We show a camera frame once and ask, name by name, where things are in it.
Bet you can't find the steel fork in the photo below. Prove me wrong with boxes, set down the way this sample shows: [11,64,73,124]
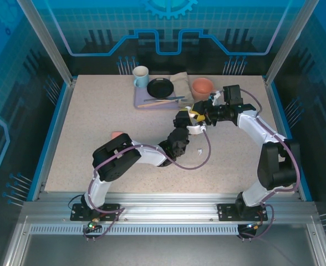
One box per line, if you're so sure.
[151,98,189,104]

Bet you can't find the beige folded cloth napkin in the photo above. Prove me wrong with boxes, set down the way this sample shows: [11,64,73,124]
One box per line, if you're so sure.
[169,71,195,108]

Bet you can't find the black round plate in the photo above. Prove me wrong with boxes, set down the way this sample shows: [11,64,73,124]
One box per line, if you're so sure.
[146,77,175,99]

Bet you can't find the lavender plastic tray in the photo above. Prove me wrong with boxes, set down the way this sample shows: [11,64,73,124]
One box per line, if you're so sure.
[134,83,193,110]

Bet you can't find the light blue mug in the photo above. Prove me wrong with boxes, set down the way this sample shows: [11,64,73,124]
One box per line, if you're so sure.
[132,65,150,89]

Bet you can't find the blue table edge strip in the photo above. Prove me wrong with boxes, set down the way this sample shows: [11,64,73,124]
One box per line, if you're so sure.
[31,81,69,202]
[269,81,313,202]

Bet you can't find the small connector board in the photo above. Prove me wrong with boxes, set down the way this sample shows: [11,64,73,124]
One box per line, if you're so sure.
[84,218,101,235]
[239,221,265,239]

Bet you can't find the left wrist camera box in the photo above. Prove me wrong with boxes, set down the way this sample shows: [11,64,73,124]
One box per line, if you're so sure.
[185,124,208,136]

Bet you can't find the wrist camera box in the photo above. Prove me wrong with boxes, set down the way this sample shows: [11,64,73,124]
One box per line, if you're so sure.
[208,90,225,106]
[185,124,208,136]

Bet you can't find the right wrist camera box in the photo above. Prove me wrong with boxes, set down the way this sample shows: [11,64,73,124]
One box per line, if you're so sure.
[208,90,225,106]

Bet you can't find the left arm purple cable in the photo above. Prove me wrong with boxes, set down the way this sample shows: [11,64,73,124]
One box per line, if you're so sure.
[84,129,212,242]

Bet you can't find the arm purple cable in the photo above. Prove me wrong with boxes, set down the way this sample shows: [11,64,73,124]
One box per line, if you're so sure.
[236,88,302,242]
[84,129,212,242]

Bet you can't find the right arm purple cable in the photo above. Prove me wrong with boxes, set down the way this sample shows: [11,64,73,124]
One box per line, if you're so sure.
[236,88,302,242]

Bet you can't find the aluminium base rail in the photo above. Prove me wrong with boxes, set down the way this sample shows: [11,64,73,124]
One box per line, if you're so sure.
[21,192,316,226]

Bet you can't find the slotted grey cable duct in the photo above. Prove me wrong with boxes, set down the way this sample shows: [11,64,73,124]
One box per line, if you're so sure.
[29,224,310,236]

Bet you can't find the aluminium frame post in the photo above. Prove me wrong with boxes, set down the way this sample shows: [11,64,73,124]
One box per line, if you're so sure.
[264,0,312,86]
[16,0,78,86]

